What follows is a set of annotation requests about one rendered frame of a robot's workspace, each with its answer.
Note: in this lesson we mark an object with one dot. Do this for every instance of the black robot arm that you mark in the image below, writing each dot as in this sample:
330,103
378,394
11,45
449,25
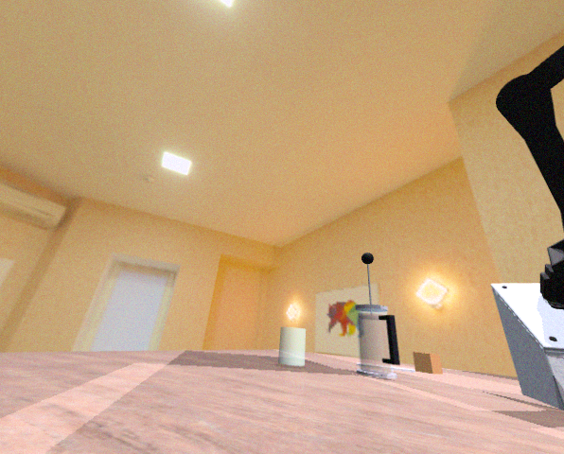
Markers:
526,102

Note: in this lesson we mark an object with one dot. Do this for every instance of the silver french press with black handle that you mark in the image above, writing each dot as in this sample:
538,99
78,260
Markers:
377,337

